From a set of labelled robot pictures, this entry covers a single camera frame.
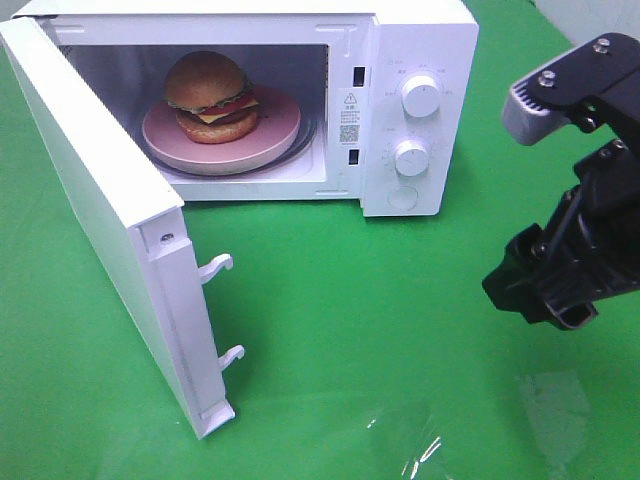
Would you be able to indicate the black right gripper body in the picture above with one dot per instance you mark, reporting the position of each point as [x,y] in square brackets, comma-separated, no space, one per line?
[592,249]

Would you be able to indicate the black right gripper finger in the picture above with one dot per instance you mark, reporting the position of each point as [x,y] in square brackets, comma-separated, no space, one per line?
[594,84]
[511,285]

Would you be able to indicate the pink round plate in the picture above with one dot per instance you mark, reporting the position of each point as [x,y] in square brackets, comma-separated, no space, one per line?
[272,103]

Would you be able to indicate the burger with sesame bun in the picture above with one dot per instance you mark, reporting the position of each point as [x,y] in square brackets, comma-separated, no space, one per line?
[213,99]

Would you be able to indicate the white microwave oven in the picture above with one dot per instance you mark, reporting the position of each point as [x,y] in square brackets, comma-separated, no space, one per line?
[359,100]

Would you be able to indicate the clear plastic tape patch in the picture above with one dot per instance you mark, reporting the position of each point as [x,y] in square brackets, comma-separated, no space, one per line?
[534,427]

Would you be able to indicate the green table cloth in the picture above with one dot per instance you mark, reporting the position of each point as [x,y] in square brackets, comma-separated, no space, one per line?
[340,315]

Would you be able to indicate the glass microwave turntable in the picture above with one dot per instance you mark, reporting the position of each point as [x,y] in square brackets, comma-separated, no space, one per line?
[265,151]

